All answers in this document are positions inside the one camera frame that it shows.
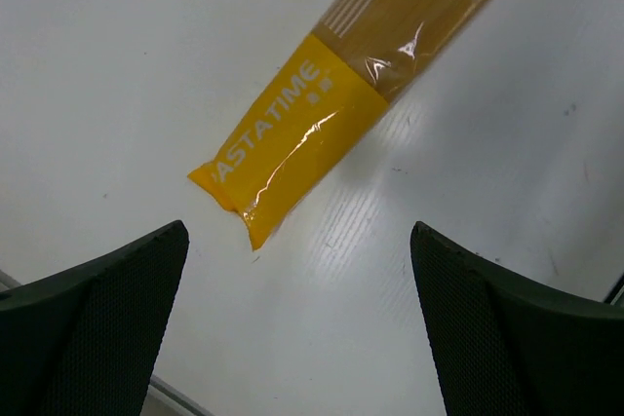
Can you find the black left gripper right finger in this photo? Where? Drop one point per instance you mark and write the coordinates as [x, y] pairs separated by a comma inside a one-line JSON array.
[[503, 344]]

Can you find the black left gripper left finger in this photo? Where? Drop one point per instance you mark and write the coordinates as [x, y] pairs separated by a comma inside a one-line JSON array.
[[84, 341]]

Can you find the yellow Pastatime spaghetti bag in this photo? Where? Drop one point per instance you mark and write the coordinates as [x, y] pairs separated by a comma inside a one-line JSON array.
[[341, 79]]

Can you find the aluminium table edge rail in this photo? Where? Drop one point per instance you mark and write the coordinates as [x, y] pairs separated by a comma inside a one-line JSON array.
[[163, 399]]

